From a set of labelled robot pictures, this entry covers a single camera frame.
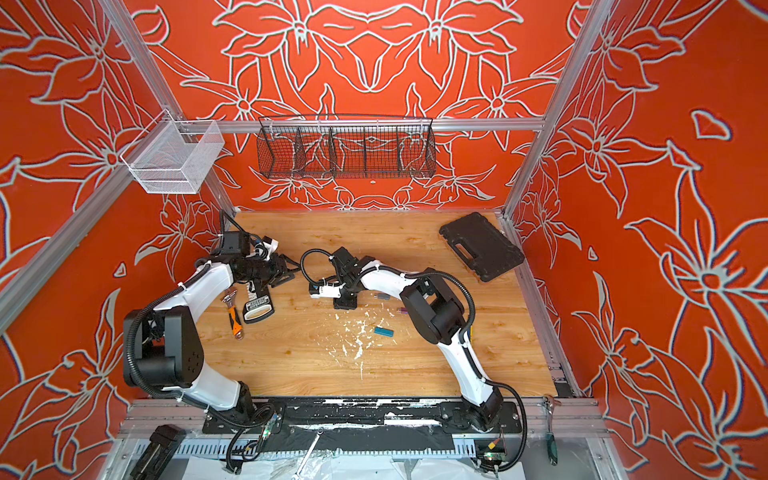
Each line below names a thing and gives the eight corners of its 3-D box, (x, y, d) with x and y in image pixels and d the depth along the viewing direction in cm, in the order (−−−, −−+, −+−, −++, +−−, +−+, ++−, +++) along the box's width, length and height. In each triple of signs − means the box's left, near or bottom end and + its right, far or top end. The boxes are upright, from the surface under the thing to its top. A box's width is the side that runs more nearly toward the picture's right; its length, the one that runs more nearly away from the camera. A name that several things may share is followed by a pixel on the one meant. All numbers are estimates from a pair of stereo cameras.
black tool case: (483, 285, 98) (487, 277, 95) (439, 234, 113) (441, 226, 109) (523, 264, 104) (528, 256, 100) (476, 218, 118) (479, 210, 115)
